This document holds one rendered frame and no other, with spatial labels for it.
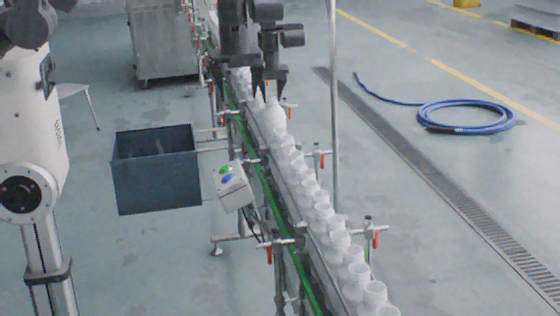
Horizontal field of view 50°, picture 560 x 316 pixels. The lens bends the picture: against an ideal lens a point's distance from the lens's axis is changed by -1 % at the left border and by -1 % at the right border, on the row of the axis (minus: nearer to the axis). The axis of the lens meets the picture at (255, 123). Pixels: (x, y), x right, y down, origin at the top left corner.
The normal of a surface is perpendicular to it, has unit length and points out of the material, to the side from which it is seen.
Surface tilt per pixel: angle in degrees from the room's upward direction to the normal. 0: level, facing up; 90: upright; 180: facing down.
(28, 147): 101
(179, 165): 90
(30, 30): 91
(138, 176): 90
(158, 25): 90
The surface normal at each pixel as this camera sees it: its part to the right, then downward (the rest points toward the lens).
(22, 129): 0.17, 0.50
